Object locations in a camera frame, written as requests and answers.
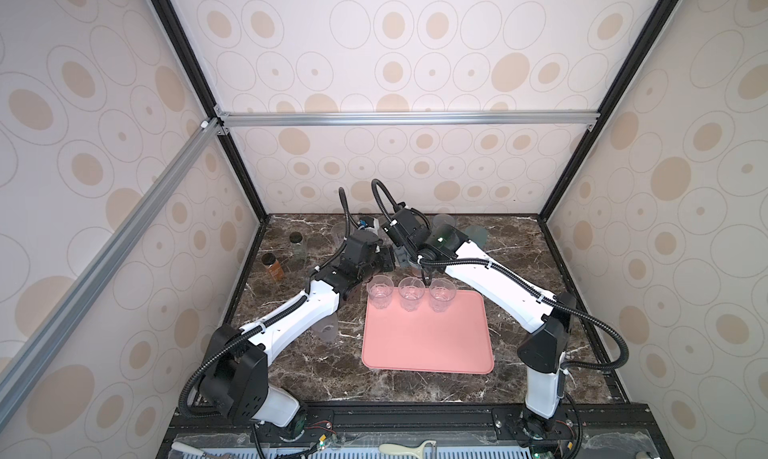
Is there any red sweet pepper spice jar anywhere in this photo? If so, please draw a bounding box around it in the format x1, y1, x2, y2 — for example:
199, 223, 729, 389
261, 252, 285, 282

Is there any chopped parsley spice jar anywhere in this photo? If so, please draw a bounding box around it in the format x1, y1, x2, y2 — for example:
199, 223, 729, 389
289, 231, 308, 261

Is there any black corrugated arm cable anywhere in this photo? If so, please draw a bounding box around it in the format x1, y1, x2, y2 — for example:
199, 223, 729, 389
370, 178, 631, 373
178, 186, 361, 418

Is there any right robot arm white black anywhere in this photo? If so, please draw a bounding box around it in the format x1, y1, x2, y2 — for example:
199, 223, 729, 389
382, 208, 575, 420

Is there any clear faceted glass one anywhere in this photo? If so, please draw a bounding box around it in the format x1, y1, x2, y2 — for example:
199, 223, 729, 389
398, 277, 425, 312

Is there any clear faceted glass five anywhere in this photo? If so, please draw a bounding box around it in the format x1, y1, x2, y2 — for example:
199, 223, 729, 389
366, 275, 394, 309

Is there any blue tall plastic tumbler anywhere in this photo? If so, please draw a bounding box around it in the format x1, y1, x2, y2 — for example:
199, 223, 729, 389
432, 213, 456, 233

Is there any teal tall plastic tumbler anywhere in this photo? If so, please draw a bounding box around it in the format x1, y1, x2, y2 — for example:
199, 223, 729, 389
463, 225, 489, 249

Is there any clear faceted glass three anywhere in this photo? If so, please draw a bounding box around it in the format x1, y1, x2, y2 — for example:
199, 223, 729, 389
429, 278, 457, 313

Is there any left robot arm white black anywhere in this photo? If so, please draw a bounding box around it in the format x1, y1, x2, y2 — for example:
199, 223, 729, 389
178, 216, 395, 435

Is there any aluminium frame rail back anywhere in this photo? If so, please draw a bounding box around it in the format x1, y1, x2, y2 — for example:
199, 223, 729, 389
219, 109, 600, 129

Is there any aluminium frame rail left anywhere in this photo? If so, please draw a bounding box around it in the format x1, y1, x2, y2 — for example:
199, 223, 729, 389
1, 117, 222, 428

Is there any aluminium frame rail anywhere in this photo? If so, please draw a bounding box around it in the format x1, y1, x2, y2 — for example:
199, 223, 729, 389
1, 117, 222, 428
219, 109, 600, 129

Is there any cream plastic handle tool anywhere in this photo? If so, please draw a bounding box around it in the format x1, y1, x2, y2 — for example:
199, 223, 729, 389
378, 440, 438, 459

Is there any pink plastic tray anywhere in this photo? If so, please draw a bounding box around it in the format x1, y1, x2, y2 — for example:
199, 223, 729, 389
362, 290, 494, 375

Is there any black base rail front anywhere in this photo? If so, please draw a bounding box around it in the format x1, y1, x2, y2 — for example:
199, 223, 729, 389
155, 402, 672, 458

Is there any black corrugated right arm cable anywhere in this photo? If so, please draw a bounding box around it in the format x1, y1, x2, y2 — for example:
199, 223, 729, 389
370, 178, 631, 373

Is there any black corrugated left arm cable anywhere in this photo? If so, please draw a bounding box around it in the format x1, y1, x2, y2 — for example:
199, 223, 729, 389
178, 186, 361, 418

